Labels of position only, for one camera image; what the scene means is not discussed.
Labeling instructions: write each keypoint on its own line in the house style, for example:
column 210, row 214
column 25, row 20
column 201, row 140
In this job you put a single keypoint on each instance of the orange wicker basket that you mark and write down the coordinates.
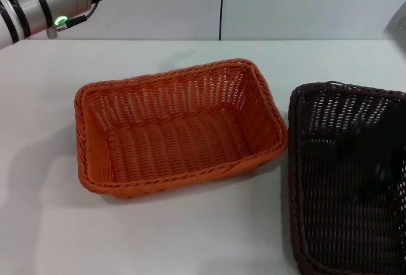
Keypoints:
column 177, row 142

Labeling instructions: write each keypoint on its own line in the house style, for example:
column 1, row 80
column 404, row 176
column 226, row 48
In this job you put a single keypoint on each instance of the dark brown wicker basket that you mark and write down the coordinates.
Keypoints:
column 342, row 192

